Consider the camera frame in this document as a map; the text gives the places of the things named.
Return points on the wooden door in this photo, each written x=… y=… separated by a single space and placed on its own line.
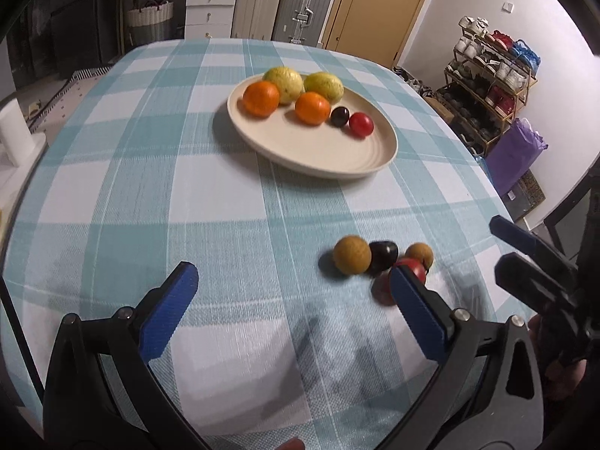
x=375 y=9

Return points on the striped rug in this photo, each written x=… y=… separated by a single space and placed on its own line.
x=70 y=91

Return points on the beige suitcase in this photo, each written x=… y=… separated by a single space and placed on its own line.
x=258 y=0

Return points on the cream round plate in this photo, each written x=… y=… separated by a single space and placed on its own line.
x=318 y=150

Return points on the metal shoe rack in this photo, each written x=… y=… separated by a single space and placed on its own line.
x=450 y=79

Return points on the white paper roll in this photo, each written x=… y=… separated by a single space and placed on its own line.
x=14 y=133

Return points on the pile of shoes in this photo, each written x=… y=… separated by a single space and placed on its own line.
x=415 y=82

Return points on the yellow-green guava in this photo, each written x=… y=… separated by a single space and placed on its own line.
x=282 y=84
x=323 y=85

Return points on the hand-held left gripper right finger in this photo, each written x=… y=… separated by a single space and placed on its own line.
x=417 y=314

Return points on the cardboard box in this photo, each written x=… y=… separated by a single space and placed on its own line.
x=440 y=108

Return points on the person's left hand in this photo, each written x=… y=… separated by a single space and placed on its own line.
x=290 y=445

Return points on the orange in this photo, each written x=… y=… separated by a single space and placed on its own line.
x=312 y=108
x=260 y=98

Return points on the brown longan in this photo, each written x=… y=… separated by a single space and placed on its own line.
x=420 y=254
x=351 y=255

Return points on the person's right hand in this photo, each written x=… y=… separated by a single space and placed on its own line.
x=560 y=382

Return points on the grey suitcase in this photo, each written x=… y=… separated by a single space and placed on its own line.
x=302 y=9

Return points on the dark purple plum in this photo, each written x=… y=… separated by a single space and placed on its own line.
x=384 y=255
x=340 y=116

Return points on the blue white checkered tablecloth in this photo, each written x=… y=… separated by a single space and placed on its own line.
x=211 y=197

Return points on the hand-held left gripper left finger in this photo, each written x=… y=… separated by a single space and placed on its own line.
x=168 y=309

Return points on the purple plastic bag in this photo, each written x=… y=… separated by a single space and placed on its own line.
x=513 y=159

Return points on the woven laundry basket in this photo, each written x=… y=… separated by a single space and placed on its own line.
x=150 y=21

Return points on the white desk with drawers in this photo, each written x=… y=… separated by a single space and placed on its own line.
x=206 y=4

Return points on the red tomato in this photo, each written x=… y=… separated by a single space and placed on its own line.
x=361 y=124
x=382 y=290

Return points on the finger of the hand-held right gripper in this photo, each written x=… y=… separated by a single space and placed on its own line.
x=511 y=232
x=525 y=274

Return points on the shoe rack with shoes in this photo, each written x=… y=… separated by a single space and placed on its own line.
x=497 y=75

